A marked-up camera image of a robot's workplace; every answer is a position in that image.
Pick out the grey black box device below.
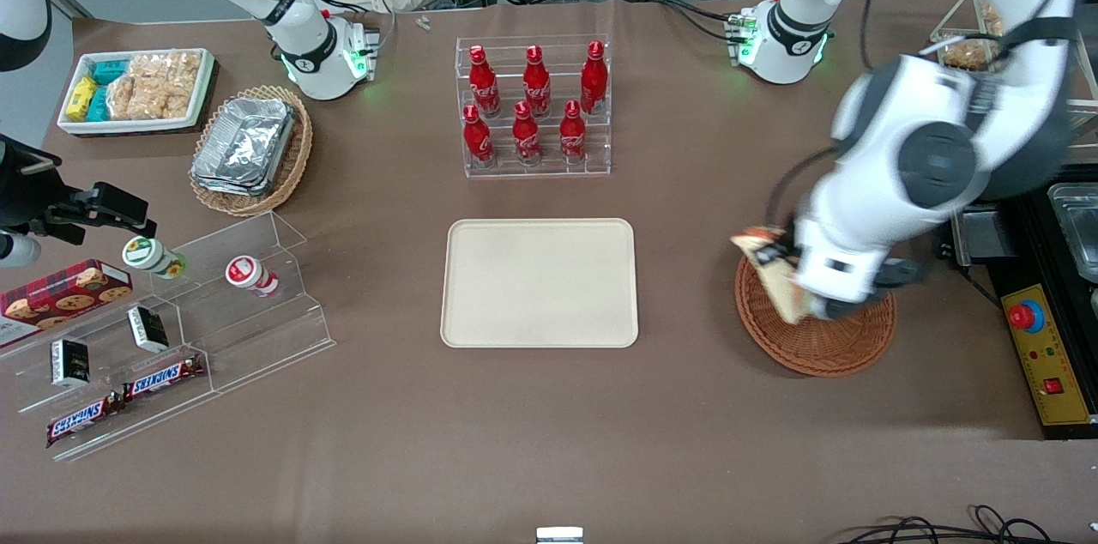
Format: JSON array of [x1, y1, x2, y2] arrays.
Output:
[[933, 209, 1030, 268]]

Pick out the white wire rack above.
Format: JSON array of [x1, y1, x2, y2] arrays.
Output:
[[931, 0, 1098, 126]]

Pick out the clear acrylic bottle rack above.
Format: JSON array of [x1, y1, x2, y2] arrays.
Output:
[[455, 33, 612, 179]]

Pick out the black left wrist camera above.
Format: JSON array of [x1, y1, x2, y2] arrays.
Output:
[[875, 259, 929, 293]]

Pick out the clear rice cracker pack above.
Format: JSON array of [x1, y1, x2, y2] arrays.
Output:
[[130, 52, 202, 94], [106, 76, 194, 121]]

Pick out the green lid sunflower cup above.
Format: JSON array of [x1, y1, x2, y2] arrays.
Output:
[[122, 236, 187, 280]]

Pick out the cream plastic serving tray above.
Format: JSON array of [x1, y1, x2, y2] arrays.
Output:
[[440, 218, 639, 349]]

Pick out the Snickers chocolate bar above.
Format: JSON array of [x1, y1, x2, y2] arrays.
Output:
[[123, 354, 207, 402], [45, 394, 125, 449]]

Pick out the triangular layered sandwich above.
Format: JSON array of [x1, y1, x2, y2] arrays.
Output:
[[731, 227, 811, 324]]

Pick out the metal pan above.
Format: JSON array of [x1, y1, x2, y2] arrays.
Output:
[[1048, 182, 1098, 281]]

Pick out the clear acrylic stepped display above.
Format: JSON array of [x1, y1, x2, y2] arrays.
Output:
[[0, 211, 335, 463]]

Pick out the oval light wicker basket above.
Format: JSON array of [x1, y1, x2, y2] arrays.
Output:
[[189, 85, 314, 217]]

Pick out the round brown wicker basket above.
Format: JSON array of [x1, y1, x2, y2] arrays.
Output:
[[735, 252, 897, 378]]

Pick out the yellow emergency stop box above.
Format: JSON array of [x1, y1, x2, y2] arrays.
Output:
[[1001, 284, 1095, 427]]

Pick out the black floor cables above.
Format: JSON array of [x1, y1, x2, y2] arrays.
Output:
[[841, 505, 1065, 544]]

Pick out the stacked aluminium foil trays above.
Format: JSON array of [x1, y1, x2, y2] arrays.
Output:
[[190, 96, 297, 197]]

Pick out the white cylinder part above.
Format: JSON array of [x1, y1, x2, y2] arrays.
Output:
[[0, 235, 40, 269]]

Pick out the red tartan cookie box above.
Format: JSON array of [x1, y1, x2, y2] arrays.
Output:
[[0, 259, 134, 348]]

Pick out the yellow snack packet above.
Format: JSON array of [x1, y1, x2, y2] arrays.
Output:
[[66, 76, 98, 122]]

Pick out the small black white box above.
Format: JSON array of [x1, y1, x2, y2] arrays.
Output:
[[50, 339, 92, 389], [127, 305, 170, 354]]

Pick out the red cola bottle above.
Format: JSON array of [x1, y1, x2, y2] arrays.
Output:
[[523, 45, 552, 119], [468, 45, 502, 118], [463, 104, 494, 167], [512, 100, 542, 166], [580, 40, 609, 116], [559, 100, 588, 165]]

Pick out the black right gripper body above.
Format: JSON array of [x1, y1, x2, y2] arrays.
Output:
[[0, 136, 87, 240]]

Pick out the white rectangular snack tray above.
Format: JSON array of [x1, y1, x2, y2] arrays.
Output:
[[57, 48, 215, 136]]

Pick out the red lid white cup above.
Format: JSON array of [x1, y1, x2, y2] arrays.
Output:
[[226, 256, 280, 298]]

